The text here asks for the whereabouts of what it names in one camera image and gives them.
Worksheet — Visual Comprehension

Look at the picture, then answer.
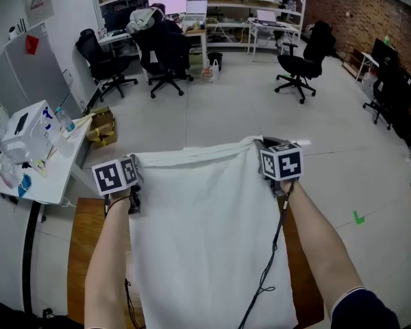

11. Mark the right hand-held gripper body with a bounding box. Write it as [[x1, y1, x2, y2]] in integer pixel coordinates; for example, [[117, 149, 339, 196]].
[[256, 136, 304, 198]]

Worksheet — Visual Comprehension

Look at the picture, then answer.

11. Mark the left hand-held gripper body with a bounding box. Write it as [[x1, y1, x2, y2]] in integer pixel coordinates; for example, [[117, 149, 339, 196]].
[[91, 154, 143, 215]]

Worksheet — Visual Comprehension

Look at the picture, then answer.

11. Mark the white pillowcase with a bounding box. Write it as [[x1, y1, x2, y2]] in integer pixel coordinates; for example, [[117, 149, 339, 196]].
[[127, 134, 299, 329]]

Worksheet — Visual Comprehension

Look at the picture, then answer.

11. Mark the person's right forearm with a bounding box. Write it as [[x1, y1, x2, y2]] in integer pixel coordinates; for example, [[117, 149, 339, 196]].
[[280, 180, 366, 321]]

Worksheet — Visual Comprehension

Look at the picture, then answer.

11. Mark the person's left forearm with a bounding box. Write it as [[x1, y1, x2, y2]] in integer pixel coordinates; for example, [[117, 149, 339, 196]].
[[84, 186, 133, 329]]

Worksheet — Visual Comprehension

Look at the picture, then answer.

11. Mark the black wrist band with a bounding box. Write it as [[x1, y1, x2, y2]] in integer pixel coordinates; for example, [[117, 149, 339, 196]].
[[104, 194, 132, 217]]

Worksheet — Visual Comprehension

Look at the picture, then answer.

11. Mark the cardboard box with yellow tape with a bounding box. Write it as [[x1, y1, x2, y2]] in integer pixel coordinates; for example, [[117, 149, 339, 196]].
[[85, 107, 119, 149]]

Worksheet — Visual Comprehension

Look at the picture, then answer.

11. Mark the white side desk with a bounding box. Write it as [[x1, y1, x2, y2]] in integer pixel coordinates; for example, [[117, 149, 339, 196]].
[[0, 114, 93, 206]]

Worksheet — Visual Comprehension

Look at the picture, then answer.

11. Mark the clear water bottle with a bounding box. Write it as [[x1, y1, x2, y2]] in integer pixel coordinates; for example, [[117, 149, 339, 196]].
[[55, 106, 76, 133]]

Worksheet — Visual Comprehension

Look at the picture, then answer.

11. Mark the wooden table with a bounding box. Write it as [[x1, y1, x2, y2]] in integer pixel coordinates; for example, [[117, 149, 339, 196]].
[[66, 197, 326, 329]]

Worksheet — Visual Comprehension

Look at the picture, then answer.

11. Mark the blue spray bottle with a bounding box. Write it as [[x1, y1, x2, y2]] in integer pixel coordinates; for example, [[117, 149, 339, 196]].
[[42, 106, 55, 130]]

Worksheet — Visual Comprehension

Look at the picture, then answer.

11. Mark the white printer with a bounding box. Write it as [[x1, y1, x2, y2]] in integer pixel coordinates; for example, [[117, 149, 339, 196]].
[[1, 100, 62, 164]]

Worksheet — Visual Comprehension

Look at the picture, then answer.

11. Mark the pink packet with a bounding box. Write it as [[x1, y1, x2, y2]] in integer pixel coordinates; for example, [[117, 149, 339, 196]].
[[0, 164, 21, 190]]

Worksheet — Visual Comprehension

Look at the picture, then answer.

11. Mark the black phone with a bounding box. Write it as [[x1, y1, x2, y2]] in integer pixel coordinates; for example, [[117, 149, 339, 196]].
[[14, 112, 29, 135]]

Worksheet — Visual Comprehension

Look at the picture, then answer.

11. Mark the black office chair with armrests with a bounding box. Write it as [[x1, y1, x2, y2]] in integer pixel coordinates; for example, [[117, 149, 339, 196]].
[[274, 21, 337, 105]]

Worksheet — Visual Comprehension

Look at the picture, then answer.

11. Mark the white plastic bag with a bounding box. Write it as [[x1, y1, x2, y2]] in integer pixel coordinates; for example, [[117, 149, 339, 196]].
[[201, 59, 220, 83]]

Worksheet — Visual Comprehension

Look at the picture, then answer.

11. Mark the black office chair by monitor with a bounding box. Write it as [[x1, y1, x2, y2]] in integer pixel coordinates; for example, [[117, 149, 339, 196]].
[[362, 69, 398, 132]]

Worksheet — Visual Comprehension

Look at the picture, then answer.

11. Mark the empty black office chair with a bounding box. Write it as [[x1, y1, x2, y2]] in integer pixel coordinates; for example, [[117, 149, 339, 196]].
[[75, 28, 139, 102]]

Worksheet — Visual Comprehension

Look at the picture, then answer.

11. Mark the black trash bin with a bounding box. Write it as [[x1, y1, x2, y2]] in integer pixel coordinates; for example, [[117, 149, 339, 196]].
[[207, 51, 224, 72]]

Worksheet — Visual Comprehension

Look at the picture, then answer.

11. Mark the grey refrigerator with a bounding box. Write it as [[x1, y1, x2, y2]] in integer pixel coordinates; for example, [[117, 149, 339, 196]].
[[0, 24, 83, 119]]

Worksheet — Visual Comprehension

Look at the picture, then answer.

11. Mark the narrow white desk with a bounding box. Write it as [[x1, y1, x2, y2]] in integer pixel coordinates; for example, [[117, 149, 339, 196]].
[[355, 51, 379, 82]]

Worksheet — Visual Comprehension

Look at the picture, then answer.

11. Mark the small white table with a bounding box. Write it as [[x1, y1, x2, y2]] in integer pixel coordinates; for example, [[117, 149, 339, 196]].
[[247, 17, 301, 63]]

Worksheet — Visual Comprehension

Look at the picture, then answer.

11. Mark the white office desk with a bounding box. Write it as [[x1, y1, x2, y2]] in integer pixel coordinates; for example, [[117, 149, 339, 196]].
[[97, 29, 208, 82]]

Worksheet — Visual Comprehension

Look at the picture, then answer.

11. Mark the black cabinet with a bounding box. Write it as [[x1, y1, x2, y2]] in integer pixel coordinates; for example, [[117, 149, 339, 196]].
[[393, 66, 411, 140]]

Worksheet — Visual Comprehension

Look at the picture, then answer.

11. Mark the silver laptop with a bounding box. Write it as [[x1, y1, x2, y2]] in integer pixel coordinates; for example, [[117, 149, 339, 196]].
[[256, 9, 285, 27]]

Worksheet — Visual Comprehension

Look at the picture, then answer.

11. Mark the black standing monitor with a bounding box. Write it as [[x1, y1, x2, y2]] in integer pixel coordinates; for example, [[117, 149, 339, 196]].
[[371, 38, 399, 68]]

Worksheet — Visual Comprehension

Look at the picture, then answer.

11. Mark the red paper sticker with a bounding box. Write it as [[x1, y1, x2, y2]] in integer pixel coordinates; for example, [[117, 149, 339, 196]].
[[25, 34, 40, 55]]

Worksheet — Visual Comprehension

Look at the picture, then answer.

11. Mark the dark computer monitor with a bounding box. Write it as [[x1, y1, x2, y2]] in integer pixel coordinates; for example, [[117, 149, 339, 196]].
[[102, 7, 138, 34]]

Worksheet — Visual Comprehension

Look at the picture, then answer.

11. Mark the black equipment stand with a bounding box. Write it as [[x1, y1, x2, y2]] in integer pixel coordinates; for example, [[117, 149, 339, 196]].
[[0, 298, 86, 329]]

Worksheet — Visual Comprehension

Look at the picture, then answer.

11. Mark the person's dark navy shirt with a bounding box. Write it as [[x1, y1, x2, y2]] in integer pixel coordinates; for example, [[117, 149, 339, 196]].
[[330, 288, 401, 329]]

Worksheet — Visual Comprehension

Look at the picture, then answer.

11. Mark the white laptop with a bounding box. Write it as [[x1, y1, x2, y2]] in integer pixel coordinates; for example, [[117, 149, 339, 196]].
[[184, 0, 209, 25]]

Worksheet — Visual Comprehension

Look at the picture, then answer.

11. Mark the pink lit monitor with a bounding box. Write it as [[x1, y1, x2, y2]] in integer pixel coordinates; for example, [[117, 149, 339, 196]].
[[147, 0, 188, 16]]

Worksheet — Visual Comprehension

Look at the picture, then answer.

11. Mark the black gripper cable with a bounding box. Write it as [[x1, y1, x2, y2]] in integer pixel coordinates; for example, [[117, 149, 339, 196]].
[[238, 180, 295, 329], [124, 278, 137, 329]]

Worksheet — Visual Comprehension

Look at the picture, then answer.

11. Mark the white wall poster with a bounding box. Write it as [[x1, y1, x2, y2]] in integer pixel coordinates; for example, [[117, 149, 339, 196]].
[[21, 0, 55, 27]]

